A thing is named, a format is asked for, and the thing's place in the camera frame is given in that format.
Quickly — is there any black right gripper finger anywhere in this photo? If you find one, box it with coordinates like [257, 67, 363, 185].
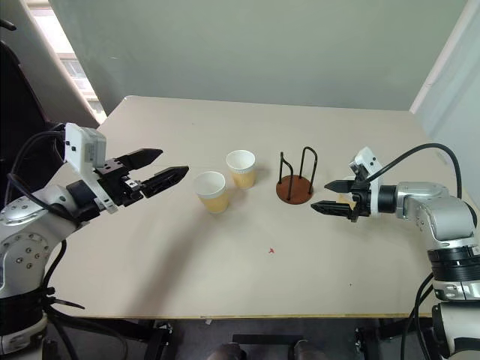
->
[310, 200, 356, 222]
[323, 179, 356, 194]

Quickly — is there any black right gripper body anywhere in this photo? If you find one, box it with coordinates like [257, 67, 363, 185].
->
[349, 178, 373, 223]

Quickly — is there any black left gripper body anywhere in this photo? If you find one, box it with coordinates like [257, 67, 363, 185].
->
[92, 158, 146, 208]

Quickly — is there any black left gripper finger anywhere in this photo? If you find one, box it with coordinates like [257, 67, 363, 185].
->
[112, 148, 164, 170]
[140, 165, 190, 199]

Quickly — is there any yellow white paper cup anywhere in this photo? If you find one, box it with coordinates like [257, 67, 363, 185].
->
[225, 149, 257, 190]
[193, 170, 230, 215]

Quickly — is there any window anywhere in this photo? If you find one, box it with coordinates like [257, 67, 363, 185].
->
[28, 0, 105, 118]

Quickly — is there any black chair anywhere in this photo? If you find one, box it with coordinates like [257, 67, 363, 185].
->
[0, 18, 69, 206]

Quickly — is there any dark rounded shape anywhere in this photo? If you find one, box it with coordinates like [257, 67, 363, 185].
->
[293, 338, 320, 360]
[207, 341, 249, 360]

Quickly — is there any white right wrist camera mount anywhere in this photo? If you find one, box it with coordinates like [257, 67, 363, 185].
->
[348, 146, 384, 218]

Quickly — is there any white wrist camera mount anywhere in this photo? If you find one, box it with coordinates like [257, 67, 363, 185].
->
[348, 146, 384, 218]
[62, 122, 118, 215]

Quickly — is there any brown wire cup holder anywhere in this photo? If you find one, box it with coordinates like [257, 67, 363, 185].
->
[276, 146, 320, 205]

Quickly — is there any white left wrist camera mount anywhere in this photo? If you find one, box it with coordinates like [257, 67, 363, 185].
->
[62, 122, 118, 215]

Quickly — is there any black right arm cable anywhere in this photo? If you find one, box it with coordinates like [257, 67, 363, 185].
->
[368, 142, 462, 200]

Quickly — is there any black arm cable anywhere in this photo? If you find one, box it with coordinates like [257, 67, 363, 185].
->
[6, 122, 84, 227]
[368, 142, 462, 200]

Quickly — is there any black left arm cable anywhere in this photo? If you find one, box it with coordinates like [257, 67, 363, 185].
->
[6, 122, 84, 227]

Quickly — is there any black right body cable bundle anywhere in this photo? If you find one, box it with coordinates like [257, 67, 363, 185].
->
[398, 272, 437, 360]

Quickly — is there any black body cable bundle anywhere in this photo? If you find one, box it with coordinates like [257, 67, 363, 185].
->
[398, 272, 437, 360]
[40, 238, 151, 360]

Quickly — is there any black left body cable bundle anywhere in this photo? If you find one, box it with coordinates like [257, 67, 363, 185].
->
[40, 238, 151, 360]

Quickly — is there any black table frame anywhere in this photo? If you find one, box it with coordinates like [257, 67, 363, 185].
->
[148, 317, 383, 360]

